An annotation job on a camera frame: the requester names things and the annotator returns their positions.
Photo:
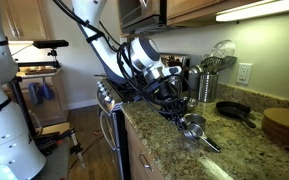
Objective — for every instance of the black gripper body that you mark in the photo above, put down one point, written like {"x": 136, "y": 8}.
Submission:
{"x": 164, "y": 96}

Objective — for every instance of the large steel measuring pot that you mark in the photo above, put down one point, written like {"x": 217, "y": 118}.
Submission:
{"x": 192, "y": 120}

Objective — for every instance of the small steel measuring pot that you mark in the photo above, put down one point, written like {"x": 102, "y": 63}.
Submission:
{"x": 195, "y": 131}

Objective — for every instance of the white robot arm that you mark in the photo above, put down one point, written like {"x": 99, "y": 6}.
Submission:
{"x": 136, "y": 64}

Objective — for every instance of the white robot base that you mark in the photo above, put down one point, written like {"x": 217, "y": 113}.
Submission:
{"x": 20, "y": 158}

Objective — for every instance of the rear steel utensil holder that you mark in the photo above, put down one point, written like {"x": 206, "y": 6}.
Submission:
{"x": 207, "y": 87}

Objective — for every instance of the black stove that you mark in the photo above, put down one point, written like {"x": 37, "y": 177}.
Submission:
{"x": 111, "y": 96}

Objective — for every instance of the black cast iron skillet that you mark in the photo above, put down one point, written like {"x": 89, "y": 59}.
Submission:
{"x": 235, "y": 110}

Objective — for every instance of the wooden upper cabinets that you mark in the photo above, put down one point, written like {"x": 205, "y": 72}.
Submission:
{"x": 155, "y": 16}

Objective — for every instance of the round wooden boards stack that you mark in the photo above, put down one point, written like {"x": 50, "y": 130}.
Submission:
{"x": 275, "y": 124}

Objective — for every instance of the under-cabinet light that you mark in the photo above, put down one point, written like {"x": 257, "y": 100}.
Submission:
{"x": 253, "y": 10}

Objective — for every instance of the wall power outlet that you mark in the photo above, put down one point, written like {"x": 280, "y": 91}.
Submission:
{"x": 244, "y": 73}

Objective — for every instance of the black camera on stand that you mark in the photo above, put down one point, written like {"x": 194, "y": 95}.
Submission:
{"x": 45, "y": 44}

